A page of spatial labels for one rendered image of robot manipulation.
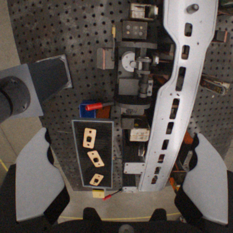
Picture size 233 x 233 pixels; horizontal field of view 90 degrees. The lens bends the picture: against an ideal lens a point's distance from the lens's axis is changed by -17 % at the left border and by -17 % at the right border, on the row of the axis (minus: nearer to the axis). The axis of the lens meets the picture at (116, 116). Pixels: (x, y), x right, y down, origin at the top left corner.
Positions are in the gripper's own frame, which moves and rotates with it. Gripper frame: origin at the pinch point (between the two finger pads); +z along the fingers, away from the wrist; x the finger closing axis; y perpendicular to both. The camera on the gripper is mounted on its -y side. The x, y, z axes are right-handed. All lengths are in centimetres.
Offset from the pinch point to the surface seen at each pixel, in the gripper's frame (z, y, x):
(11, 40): 144, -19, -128
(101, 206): 144, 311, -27
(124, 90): 28.3, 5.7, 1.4
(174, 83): 44.0, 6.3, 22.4
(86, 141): 26.8, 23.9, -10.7
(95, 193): 28, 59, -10
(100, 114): 58, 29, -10
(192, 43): 44, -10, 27
